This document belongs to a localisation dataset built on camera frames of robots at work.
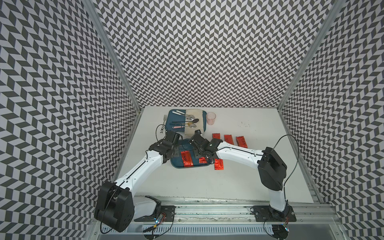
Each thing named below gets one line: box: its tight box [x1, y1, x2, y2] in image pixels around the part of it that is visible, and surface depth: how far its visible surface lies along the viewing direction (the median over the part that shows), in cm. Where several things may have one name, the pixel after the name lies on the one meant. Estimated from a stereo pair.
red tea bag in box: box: [180, 150, 194, 167], surface depth 86 cm
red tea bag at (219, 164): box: [214, 158, 224, 170], surface depth 91 cm
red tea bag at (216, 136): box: [212, 133, 221, 140], surface depth 104 cm
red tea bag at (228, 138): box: [224, 134, 234, 145], surface depth 104 cm
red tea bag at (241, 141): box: [236, 136, 248, 149], surface depth 101 cm
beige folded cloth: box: [184, 109, 204, 135], surface depth 116 cm
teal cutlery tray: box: [165, 109, 207, 133], surface depth 114 cm
